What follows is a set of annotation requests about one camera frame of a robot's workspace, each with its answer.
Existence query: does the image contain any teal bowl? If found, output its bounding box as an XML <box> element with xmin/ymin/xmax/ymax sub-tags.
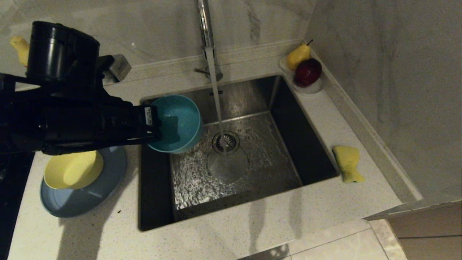
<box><xmin>147</xmin><ymin>95</ymin><xmax>203</xmax><ymax>154</ymax></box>

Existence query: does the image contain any chrome faucet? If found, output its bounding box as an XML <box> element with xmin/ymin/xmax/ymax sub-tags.
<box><xmin>194</xmin><ymin>0</ymin><xmax>224</xmax><ymax>81</ymax></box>

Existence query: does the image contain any orange dish soap bottle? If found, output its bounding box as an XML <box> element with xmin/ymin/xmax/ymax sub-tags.
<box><xmin>10</xmin><ymin>36</ymin><xmax>30</xmax><ymax>67</ymax></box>

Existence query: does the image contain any yellow green sponge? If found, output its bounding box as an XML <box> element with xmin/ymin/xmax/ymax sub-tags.
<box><xmin>332</xmin><ymin>145</ymin><xmax>366</xmax><ymax>183</ymax></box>

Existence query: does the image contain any metal sink drain strainer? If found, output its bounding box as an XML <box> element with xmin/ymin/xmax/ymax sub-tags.
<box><xmin>212</xmin><ymin>130</ymin><xmax>241</xmax><ymax>156</ymax></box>

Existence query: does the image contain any stainless steel sink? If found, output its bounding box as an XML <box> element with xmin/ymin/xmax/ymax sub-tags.
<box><xmin>138</xmin><ymin>74</ymin><xmax>341</xmax><ymax>232</ymax></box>

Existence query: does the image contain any clear tap water stream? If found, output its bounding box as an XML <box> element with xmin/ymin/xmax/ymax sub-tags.
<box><xmin>205</xmin><ymin>47</ymin><xmax>230</xmax><ymax>157</ymax></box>

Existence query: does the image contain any yellow plastic bowl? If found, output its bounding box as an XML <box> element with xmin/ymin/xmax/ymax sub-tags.
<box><xmin>44</xmin><ymin>150</ymin><xmax>104</xmax><ymax>190</ymax></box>

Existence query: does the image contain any blue round plate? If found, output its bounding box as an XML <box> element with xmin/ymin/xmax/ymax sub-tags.
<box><xmin>40</xmin><ymin>146</ymin><xmax>127</xmax><ymax>218</ymax></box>

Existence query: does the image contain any black induction cooktop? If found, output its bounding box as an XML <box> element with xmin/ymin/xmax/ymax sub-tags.
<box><xmin>0</xmin><ymin>152</ymin><xmax>35</xmax><ymax>260</ymax></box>

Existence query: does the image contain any yellow pear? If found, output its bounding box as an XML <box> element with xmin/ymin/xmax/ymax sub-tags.
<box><xmin>287</xmin><ymin>40</ymin><xmax>314</xmax><ymax>71</ymax></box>

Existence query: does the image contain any small white fruit dish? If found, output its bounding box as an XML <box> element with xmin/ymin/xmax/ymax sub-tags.
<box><xmin>279</xmin><ymin>54</ymin><xmax>324</xmax><ymax>95</ymax></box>

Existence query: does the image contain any dark red apple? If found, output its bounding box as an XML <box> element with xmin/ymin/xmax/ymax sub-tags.
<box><xmin>294</xmin><ymin>58</ymin><xmax>323</xmax><ymax>88</ymax></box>

